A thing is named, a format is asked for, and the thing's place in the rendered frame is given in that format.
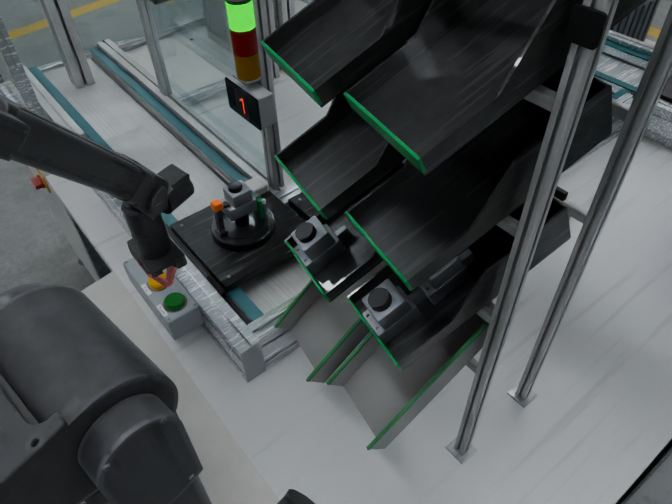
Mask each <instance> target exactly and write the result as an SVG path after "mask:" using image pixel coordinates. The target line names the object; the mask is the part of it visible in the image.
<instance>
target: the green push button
mask: <svg viewBox="0 0 672 504"><path fill-rule="evenodd" d="M184 304H185V298H184V295H183V294H181V293H179V292H174V293H171V294H169V295H167V296H166V297H165V299H164V305H165V307H166V308H167V309H168V310H172V311H174V310H178V309H180V308H182V307H183V306H184Z"/></svg>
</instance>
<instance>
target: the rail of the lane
mask: <svg viewBox="0 0 672 504"><path fill-rule="evenodd" d="M91 189H92V190H93V191H94V193H95V194H96V195H97V196H98V198H99V199H100V200H101V201H102V203H103V204H104V205H105V206H106V208H107V209H108V210H109V211H110V213H111V214H112V215H113V216H114V217H115V219H116V220H117V221H118V222H119V224H120V225H121V226H122V227H123V229H124V230H125V231H126V232H127V234H128V235H129V236H130V237H131V239H132V238H133V237H132V235H131V232H130V230H129V227H128V225H127V222H126V220H125V217H124V215H123V212H122V210H121V205H122V203H123V202H124V201H121V200H119V199H117V198H115V197H113V196H111V195H109V194H107V193H104V192H102V191H99V190H96V189H93V188H91ZM184 255H185V254H184ZM185 258H186V261H187V265H185V266H184V267H182V268H180V269H177V271H176V273H175V277H176V278H177V279H178V280H179V281H180V283H181V284H182V285H183V286H184V287H185V289H186V290H187V291H188V292H189V294H190V295H191V296H192V297H193V298H194V300H195V301H196V302H197V303H198V304H199V307H200V310H201V313H202V316H203V320H204V323H203V324H202V325H201V326H202V327H203V328H204V330H205V331H206V332H207V333H208V335H209V336H210V337H211V338H212V340H213V341H214V342H215V343H216V345H217V346H218V347H219V348H220V350H221V351H222V352H223V353H224V355H225V356H226V357H227V358H228V360H229V361H230V362H231V363H232V365H233V366H234V367H235V368H236V370H237V371H238V372H239V373H240V375H241V376H242V377H243V378H244V380H245V381H246V382H247V383H248V382H250V381H251V380H253V379H254V378H256V377H257V376H259V375H260V374H262V373H263V372H265V371H266V366H265V361H264V356H263V351H262V346H261V341H260V340H259V338H258V337H257V336H256V335H255V334H254V333H253V332H252V330H251V329H250V328H249V327H248V326H247V325H246V324H245V322H244V321H243V320H242V319H241V318H240V317H239V316H238V314H237V313H236V312H235V311H234V310H233V309H232V308H231V306H230V305H229V304H228V303H227V302H226V301H225V300H224V298H225V297H226V293H225V291H224V289H223V288H222V287H221V286H220V285H219V284H218V283H217V282H216V280H215V279H214V278H213V277H212V276H211V275H209V276H207V279H206V278H205V277H204V276H203V274H202V273H201V272H200V271H199V270H198V269H197V268H196V266H195V265H194V264H193V263H192V262H191V261H190V260H189V258H188V257H187V256H186V255H185Z"/></svg>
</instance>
